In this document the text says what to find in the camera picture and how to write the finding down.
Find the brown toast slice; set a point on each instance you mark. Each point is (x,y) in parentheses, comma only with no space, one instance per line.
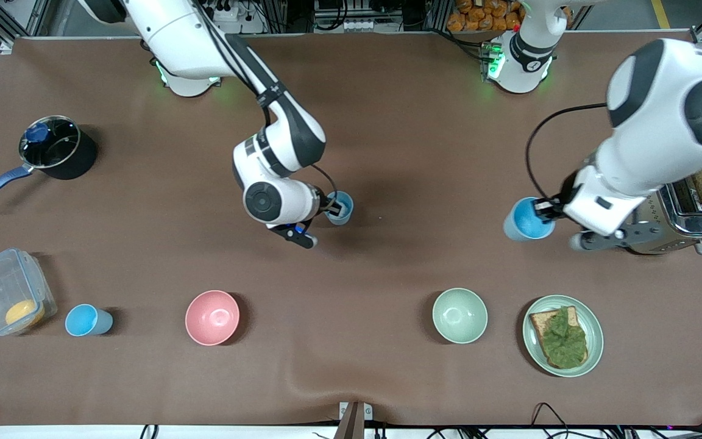
(541,326)

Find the orange round food piece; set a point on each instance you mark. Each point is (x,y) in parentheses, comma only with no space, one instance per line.
(24,313)

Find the green lettuce leaf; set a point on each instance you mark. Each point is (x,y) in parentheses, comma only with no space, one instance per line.
(565,341)

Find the pale green plate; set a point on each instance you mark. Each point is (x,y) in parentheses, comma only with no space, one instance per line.
(595,341)

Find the bag of orange snacks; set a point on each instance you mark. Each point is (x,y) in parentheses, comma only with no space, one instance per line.
(482,17)

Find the clear plastic food container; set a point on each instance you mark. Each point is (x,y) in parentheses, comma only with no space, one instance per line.
(0,283)

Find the pink bowl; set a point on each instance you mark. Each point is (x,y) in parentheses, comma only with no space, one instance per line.
(212,317)

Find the beige chrome toaster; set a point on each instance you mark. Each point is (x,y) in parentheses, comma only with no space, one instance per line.
(692,216)

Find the glass lid blue knob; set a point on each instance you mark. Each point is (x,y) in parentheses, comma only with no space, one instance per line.
(52,143)

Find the light blue plastic cup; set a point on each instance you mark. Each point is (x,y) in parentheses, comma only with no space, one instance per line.
(86,320)
(343,216)
(521,222)

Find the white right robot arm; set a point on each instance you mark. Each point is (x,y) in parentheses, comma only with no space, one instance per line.
(278,146)

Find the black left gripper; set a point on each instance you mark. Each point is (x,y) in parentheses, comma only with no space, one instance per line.
(561,200)

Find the pale green bowl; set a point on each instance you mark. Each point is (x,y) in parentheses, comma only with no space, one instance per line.
(459,315)

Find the white power strip with plugs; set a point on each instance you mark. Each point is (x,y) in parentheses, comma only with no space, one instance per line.
(224,11)

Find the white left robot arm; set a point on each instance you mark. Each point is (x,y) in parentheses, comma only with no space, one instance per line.
(655,134)

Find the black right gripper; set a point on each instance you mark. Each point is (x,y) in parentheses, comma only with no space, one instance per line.
(323,204)

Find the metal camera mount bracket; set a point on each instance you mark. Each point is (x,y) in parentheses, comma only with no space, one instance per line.
(354,421)

